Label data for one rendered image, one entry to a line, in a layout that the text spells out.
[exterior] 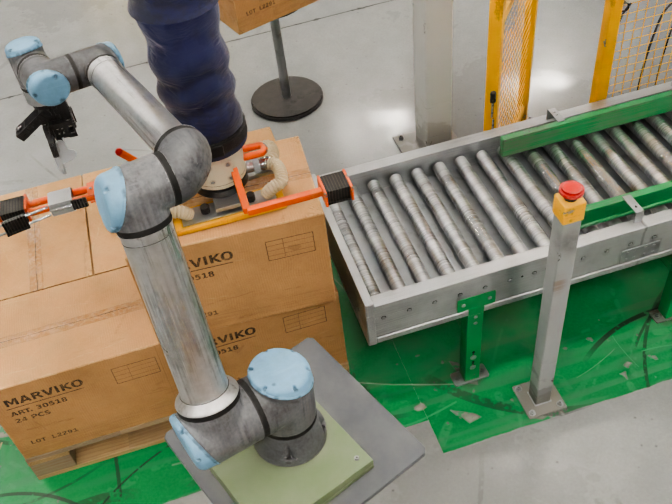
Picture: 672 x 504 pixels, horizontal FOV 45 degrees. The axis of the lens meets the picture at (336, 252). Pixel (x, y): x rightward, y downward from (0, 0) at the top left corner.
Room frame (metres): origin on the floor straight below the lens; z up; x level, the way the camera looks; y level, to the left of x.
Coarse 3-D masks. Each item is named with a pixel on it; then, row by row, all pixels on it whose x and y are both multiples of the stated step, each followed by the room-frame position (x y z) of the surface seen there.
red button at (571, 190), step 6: (570, 180) 1.66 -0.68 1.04; (564, 186) 1.64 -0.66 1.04; (570, 186) 1.64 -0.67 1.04; (576, 186) 1.64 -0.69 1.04; (582, 186) 1.63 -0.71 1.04; (564, 192) 1.62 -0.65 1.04; (570, 192) 1.62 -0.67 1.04; (576, 192) 1.61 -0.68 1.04; (582, 192) 1.62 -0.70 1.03; (564, 198) 1.63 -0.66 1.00; (570, 198) 1.60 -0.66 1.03; (576, 198) 1.60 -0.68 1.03
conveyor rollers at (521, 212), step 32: (608, 128) 2.48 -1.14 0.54; (640, 128) 2.44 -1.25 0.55; (480, 160) 2.39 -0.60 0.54; (512, 160) 2.35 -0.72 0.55; (544, 160) 2.33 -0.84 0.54; (608, 160) 2.30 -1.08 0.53; (640, 160) 2.26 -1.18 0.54; (384, 192) 2.28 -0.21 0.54; (448, 192) 2.24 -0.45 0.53; (480, 192) 2.20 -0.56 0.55; (512, 192) 2.17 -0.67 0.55; (608, 192) 2.13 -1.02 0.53; (416, 224) 2.08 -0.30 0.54; (448, 224) 2.05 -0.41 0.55; (480, 224) 2.03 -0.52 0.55; (608, 224) 1.96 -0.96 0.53; (352, 256) 1.96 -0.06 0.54; (384, 256) 1.93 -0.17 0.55; (416, 256) 1.92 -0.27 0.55
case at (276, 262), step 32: (288, 160) 2.04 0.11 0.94; (288, 192) 1.88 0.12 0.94; (224, 224) 1.78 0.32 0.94; (256, 224) 1.76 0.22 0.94; (288, 224) 1.75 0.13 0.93; (320, 224) 1.76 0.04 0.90; (192, 256) 1.71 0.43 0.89; (224, 256) 1.72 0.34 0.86; (256, 256) 1.74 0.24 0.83; (288, 256) 1.75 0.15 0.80; (320, 256) 1.76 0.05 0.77; (224, 288) 1.72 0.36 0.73; (256, 288) 1.73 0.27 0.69; (288, 288) 1.75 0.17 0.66; (320, 288) 1.76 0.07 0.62; (224, 320) 1.72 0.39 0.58
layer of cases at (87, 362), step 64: (0, 256) 2.20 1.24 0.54; (64, 256) 2.15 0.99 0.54; (0, 320) 1.88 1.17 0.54; (64, 320) 1.84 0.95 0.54; (128, 320) 1.80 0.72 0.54; (256, 320) 1.75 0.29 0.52; (320, 320) 1.79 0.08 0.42; (0, 384) 1.60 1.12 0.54; (64, 384) 1.62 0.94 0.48; (128, 384) 1.65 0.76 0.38
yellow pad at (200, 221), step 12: (252, 192) 1.84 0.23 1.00; (204, 204) 1.82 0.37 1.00; (252, 204) 1.82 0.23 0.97; (204, 216) 1.79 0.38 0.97; (216, 216) 1.79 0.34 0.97; (228, 216) 1.78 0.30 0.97; (240, 216) 1.78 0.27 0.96; (252, 216) 1.79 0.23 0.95; (180, 228) 1.76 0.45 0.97; (192, 228) 1.76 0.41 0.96; (204, 228) 1.76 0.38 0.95
